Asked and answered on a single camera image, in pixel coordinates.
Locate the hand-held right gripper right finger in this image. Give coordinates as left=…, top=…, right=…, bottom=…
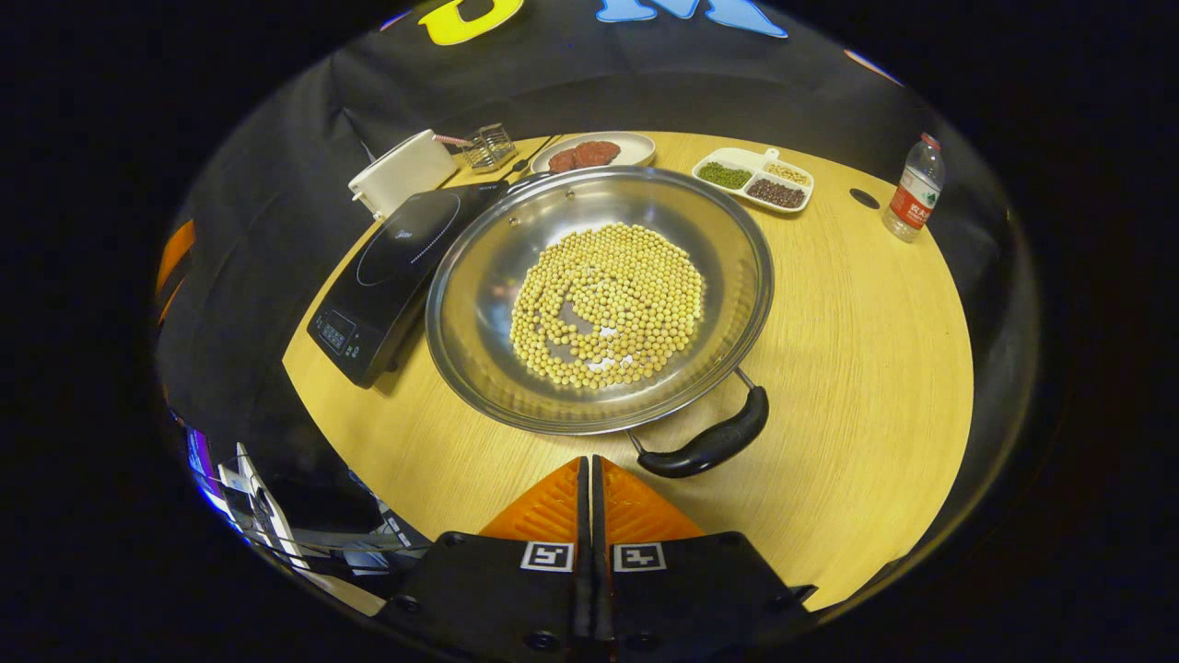
left=589, top=456, right=821, bottom=659

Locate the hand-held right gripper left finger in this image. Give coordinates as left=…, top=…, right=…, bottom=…
left=378, top=456, right=590, bottom=659

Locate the black induction cooktop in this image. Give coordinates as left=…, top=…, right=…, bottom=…
left=307, top=180, right=509, bottom=389

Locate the steel pot with black handles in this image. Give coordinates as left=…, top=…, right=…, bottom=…
left=425, top=166, right=775, bottom=480

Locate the layer of soybeans in pot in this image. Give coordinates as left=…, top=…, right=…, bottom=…
left=509, top=222, right=707, bottom=390

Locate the black backdrop cloth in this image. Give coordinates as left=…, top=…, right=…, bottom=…
left=157, top=0, right=1042, bottom=553

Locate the white toaster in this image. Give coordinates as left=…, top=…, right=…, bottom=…
left=348, top=129, right=460, bottom=222

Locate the pile of dark red beans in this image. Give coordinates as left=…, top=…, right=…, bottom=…
left=746, top=178, right=807, bottom=209

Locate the pile of green beans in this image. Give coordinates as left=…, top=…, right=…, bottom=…
left=697, top=162, right=753, bottom=192

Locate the red-brown meat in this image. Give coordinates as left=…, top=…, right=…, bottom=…
left=548, top=140, right=623, bottom=174

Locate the white divided dish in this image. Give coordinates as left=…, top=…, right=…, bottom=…
left=692, top=146, right=815, bottom=215

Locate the white oval plate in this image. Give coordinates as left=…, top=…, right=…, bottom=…
left=530, top=131, right=657, bottom=176

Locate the clear water bottle red label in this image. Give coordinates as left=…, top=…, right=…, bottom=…
left=881, top=133, right=946, bottom=244

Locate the wire mesh holder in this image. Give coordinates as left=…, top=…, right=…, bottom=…
left=461, top=122, right=519, bottom=174

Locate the black cable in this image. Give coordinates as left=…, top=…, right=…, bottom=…
left=502, top=135, right=563, bottom=182

